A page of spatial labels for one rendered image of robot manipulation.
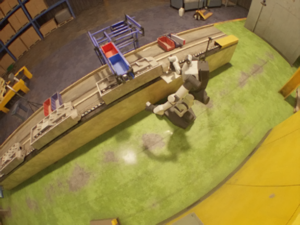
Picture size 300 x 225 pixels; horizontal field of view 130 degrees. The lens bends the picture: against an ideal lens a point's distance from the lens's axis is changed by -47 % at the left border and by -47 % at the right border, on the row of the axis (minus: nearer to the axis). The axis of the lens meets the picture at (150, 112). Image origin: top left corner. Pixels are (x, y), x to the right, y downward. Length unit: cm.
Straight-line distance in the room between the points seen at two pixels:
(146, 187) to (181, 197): 62
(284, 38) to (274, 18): 88
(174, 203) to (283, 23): 669
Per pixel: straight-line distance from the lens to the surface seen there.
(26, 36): 1088
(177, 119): 240
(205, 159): 250
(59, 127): 214
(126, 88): 191
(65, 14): 1029
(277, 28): 650
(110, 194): 260
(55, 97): 278
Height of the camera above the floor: 237
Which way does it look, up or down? 63 degrees down
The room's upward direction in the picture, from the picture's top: 13 degrees counter-clockwise
